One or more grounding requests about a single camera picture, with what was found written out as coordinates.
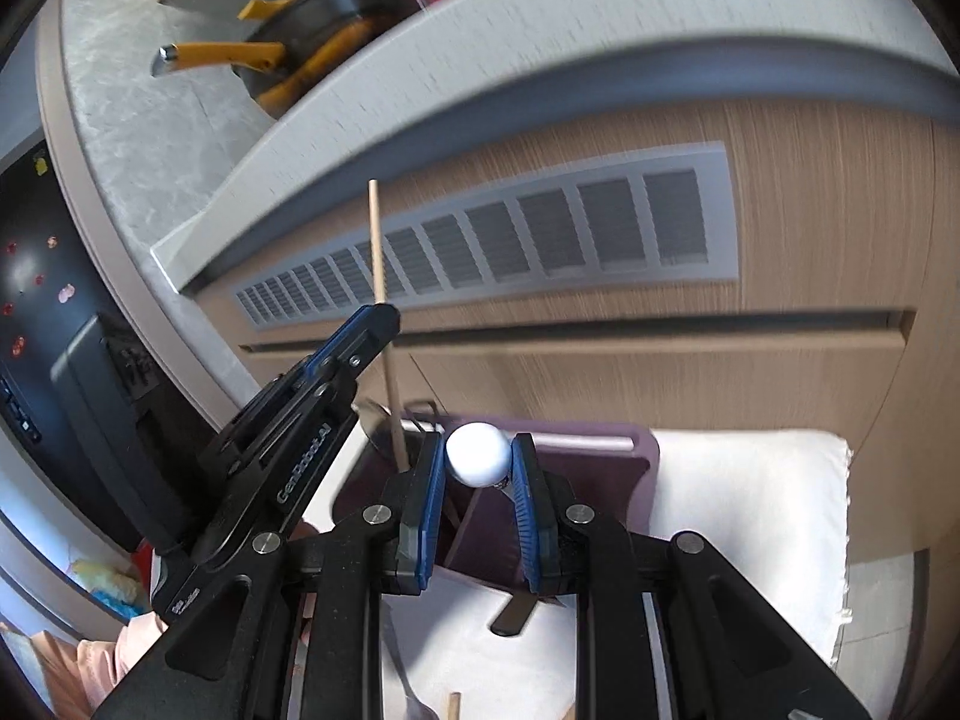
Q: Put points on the brown plastic utensil holder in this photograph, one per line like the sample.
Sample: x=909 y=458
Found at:
x=577 y=465

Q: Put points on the cream fringed table cloth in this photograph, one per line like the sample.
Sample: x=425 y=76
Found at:
x=750 y=540

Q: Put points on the long grey vent grille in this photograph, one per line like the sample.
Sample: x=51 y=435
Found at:
x=525 y=232

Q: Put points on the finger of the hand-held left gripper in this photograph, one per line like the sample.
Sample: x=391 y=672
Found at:
x=367 y=345
x=341 y=337

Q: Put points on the wooden counter cabinet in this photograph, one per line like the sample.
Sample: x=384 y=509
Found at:
x=787 y=390

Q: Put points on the wooden chopstick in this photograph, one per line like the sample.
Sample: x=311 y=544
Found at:
x=453 y=706
x=375 y=240

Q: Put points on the metal slotted spoon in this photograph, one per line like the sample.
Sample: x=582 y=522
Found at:
x=401 y=660

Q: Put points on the black refrigerator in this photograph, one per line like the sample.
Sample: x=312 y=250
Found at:
x=30 y=277

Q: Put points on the white ball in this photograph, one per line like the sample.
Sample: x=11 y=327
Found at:
x=476 y=454

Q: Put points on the person's pink clothing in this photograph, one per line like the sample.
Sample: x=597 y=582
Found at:
x=112 y=660

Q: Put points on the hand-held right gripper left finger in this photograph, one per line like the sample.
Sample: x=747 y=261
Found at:
x=427 y=510

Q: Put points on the yellow and blue fuzzy item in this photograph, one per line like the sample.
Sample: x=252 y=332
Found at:
x=105 y=585

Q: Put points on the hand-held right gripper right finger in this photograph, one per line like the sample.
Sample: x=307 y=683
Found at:
x=525 y=510

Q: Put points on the white kitchen countertop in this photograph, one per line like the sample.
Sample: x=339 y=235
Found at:
x=525 y=52

